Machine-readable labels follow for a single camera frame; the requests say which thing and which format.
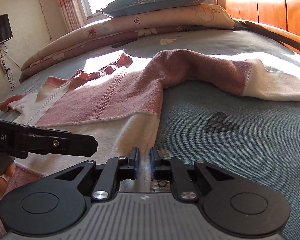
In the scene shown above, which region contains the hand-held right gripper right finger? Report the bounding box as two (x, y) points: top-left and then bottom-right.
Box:
(151, 147), (235, 202)

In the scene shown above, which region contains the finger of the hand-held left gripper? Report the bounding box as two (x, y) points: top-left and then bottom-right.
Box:
(15, 127), (98, 158)

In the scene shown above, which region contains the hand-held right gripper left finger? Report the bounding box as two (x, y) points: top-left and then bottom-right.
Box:
(54, 147), (140, 202)

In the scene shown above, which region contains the pink and white knit sweater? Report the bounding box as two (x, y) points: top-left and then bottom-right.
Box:
(0, 49), (300, 240)

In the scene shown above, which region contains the blue printed bed sheet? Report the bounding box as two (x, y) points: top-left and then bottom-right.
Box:
(0, 29), (300, 240)

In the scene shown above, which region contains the black phone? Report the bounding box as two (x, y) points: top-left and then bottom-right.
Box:
(111, 39), (138, 48)

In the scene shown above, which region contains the folded pink floral quilt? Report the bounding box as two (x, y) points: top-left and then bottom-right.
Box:
(19, 4), (235, 83)

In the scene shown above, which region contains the pink patterned curtain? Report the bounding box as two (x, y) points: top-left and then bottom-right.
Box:
(51, 0), (84, 33)

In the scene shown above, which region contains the blue floral pillow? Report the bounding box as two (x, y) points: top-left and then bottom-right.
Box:
(96, 0), (217, 18)

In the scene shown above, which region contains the wooden bed headboard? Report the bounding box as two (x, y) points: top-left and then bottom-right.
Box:
(216, 0), (300, 62)

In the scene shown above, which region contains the black power cable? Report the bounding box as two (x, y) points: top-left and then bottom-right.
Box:
(0, 42), (23, 90)

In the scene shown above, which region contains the black wall television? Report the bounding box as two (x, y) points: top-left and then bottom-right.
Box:
(0, 14), (13, 49)

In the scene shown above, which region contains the thin wall cord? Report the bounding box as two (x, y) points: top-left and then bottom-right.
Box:
(36, 0), (53, 40)

